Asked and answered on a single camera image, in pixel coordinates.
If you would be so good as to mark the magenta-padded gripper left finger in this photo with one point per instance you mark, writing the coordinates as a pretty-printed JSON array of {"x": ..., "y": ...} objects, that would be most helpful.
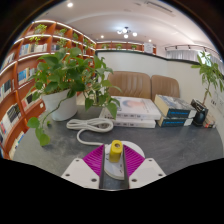
[{"x": 78, "y": 171}]

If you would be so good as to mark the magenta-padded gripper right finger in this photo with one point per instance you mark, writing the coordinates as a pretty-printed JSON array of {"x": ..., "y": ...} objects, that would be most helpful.
[{"x": 148, "y": 171}]

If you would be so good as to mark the yellow charger block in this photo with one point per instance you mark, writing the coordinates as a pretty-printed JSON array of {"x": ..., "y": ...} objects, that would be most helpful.
[{"x": 116, "y": 151}]

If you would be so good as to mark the round white power strip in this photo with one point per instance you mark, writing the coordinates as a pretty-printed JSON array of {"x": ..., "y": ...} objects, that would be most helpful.
[{"x": 115, "y": 169}]

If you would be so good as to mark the large white book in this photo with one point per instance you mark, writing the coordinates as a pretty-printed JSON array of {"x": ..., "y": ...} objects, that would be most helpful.
[
  {"x": 136, "y": 108},
  {"x": 133, "y": 123}
]

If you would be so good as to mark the small tree in black pot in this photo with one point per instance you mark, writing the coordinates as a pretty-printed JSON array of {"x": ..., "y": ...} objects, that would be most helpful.
[{"x": 200, "y": 115}]

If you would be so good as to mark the red and black book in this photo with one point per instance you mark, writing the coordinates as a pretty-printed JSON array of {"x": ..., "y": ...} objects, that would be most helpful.
[{"x": 210, "y": 125}]

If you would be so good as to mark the beige book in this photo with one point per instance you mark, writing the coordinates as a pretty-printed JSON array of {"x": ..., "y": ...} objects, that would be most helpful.
[{"x": 211, "y": 118}]

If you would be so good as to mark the tan leather chair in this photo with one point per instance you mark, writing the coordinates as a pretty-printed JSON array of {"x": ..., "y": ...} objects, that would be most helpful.
[
  {"x": 165, "y": 86},
  {"x": 131, "y": 83}
]

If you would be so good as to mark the long orange-brown bookshelf unit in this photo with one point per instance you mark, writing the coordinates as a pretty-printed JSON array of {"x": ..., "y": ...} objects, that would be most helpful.
[{"x": 13, "y": 100}]

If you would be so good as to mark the pothos plant in white pot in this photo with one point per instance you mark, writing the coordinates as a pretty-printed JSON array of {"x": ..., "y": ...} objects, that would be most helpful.
[{"x": 63, "y": 73}]

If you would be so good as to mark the white partition with black rim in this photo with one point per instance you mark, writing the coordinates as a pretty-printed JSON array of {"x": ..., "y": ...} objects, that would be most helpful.
[{"x": 133, "y": 61}]

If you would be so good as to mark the white curtains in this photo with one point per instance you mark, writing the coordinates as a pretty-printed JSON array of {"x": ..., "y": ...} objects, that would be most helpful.
[{"x": 183, "y": 56}]

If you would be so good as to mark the white sign board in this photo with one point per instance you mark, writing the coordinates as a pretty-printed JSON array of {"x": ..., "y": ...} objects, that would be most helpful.
[{"x": 148, "y": 48}]

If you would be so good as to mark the short orange-brown shelf unit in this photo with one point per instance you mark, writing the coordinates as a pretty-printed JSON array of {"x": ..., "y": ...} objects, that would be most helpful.
[{"x": 126, "y": 46}]

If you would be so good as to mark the ceiling chandelier with round bulbs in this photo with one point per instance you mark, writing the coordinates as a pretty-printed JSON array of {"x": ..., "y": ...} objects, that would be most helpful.
[{"x": 126, "y": 31}]

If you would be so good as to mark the ceiling air vent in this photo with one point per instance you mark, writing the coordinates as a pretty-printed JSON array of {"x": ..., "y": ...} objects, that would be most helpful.
[{"x": 160, "y": 6}]

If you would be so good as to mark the black track light rail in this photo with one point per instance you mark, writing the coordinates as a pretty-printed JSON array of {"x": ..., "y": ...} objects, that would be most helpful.
[{"x": 190, "y": 46}]

